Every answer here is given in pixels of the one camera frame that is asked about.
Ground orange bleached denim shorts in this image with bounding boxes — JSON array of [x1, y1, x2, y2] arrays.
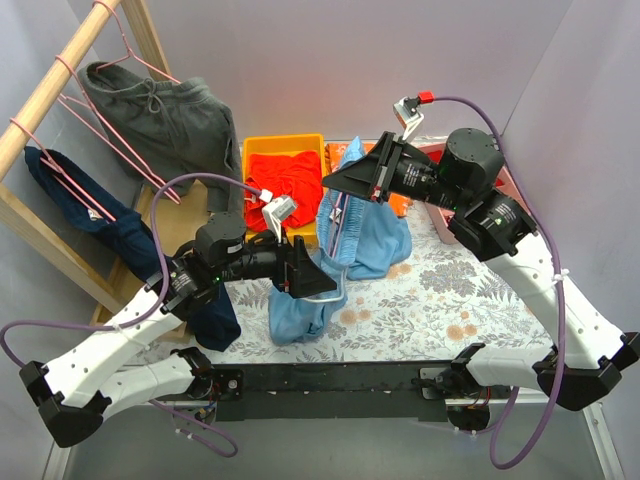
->
[[325, 142, 413, 218]]

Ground light blue shorts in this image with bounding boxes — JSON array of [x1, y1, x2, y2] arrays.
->
[[268, 135, 414, 346]]

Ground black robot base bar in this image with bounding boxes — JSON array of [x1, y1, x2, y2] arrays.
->
[[154, 360, 501, 424]]

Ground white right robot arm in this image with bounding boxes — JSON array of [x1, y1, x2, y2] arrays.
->
[[322, 128, 639, 411]]

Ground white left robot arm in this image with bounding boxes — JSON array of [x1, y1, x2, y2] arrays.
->
[[19, 212, 337, 448]]

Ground bright orange shorts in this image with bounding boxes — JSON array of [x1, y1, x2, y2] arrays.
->
[[246, 151, 324, 229]]

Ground grey sweat shorts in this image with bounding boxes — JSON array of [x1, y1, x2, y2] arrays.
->
[[77, 60, 244, 216]]

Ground navy blue shorts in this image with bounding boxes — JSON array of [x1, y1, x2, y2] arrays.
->
[[24, 146, 241, 352]]

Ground pink compartment organizer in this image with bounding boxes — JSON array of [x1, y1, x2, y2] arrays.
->
[[412, 136, 530, 245]]

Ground wooden clothes rack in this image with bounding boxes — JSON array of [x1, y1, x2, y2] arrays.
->
[[0, 0, 221, 344]]

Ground yellow plastic tray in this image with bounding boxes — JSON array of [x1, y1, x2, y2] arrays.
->
[[242, 133, 327, 247]]

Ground floral table mat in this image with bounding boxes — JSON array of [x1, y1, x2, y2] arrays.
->
[[209, 203, 551, 363]]

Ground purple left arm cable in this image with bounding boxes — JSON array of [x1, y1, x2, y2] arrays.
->
[[0, 172, 264, 459]]

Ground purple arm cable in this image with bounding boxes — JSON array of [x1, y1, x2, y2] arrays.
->
[[0, 172, 264, 459], [432, 95, 567, 470]]

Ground pink wire hanger with navy shorts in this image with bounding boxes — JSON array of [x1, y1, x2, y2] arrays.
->
[[9, 117, 116, 221]]

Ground pink wire hanger with grey shorts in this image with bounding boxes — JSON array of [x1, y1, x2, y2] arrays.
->
[[86, 1, 180, 90]]

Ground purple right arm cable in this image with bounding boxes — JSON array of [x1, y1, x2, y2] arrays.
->
[[432, 95, 567, 470]]

